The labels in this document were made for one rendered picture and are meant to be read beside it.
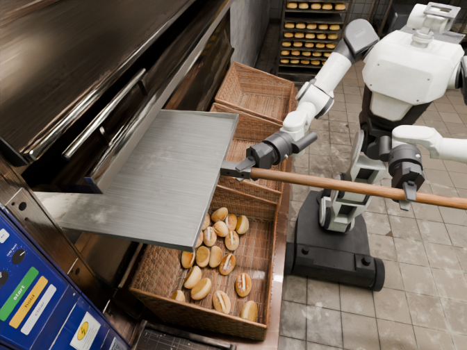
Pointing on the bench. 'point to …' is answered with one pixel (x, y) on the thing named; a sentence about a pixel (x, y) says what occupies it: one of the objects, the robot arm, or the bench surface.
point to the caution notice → (85, 333)
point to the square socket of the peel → (228, 168)
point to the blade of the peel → (161, 182)
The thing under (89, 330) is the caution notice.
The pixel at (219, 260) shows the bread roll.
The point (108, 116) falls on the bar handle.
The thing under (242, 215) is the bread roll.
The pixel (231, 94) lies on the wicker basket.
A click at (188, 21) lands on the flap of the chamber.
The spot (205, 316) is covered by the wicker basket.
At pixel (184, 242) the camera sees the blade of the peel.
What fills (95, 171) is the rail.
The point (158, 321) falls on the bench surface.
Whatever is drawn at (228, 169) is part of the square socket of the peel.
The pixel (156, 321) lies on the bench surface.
